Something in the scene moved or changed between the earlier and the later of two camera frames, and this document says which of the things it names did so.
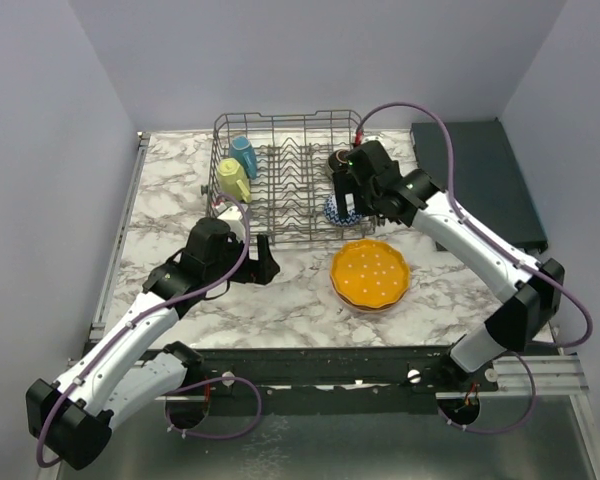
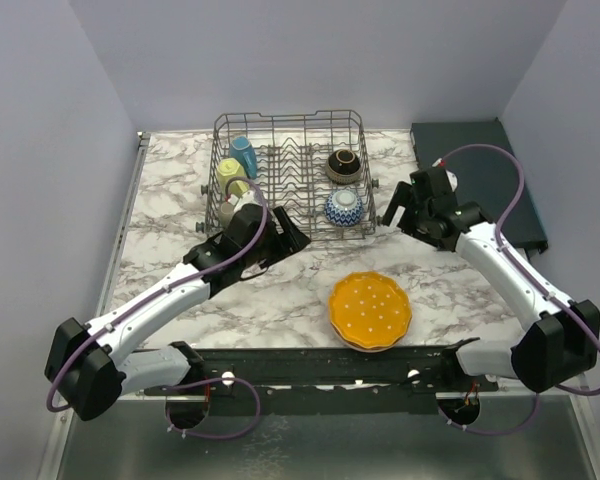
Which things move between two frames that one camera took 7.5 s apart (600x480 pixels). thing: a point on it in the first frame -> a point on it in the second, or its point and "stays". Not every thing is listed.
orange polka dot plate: x=369 y=272 -> x=370 y=310
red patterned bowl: x=332 y=214 stays
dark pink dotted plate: x=365 y=309 -> x=369 y=349
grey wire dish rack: x=273 y=166 stays
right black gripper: x=344 y=185 -> x=401 y=198
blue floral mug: x=242 y=149 stays
